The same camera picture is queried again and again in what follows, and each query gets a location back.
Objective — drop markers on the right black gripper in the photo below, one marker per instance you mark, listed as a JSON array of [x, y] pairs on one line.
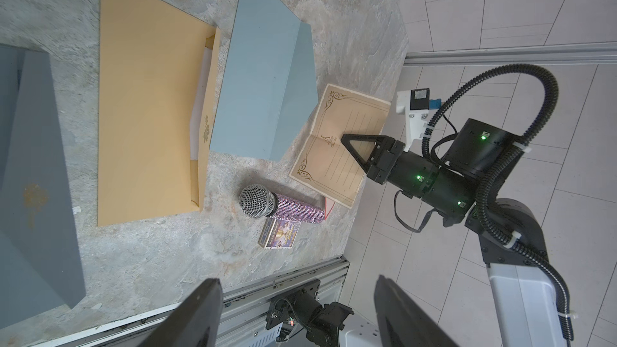
[[375, 154]]

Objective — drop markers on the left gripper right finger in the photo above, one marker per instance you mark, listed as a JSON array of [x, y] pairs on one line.
[[401, 321]]

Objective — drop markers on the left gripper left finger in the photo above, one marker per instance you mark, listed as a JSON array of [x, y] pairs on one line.
[[195, 322]]

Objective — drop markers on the pink white letter paper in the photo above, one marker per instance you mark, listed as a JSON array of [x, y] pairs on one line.
[[328, 207]]

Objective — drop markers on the light blue envelope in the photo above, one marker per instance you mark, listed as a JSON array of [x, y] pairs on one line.
[[269, 86]]

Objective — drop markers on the tan kraft envelope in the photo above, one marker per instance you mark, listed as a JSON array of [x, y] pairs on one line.
[[158, 73]]

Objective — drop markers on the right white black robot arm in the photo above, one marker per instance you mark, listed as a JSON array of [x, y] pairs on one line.
[[532, 299]]

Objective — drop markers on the dark grey envelope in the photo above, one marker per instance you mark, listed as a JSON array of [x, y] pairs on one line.
[[41, 266]]

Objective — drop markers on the small colourful card box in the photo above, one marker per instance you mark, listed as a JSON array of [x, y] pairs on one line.
[[278, 234]]

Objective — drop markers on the purple glitter microphone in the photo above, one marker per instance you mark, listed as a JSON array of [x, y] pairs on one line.
[[257, 201]]

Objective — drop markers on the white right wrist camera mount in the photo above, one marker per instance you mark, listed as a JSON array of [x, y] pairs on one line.
[[415, 106]]

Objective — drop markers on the aluminium mounting rail frame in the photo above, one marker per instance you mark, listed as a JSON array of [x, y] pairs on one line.
[[244, 312]]

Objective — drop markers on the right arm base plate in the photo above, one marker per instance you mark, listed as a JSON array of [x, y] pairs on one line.
[[322, 323]]

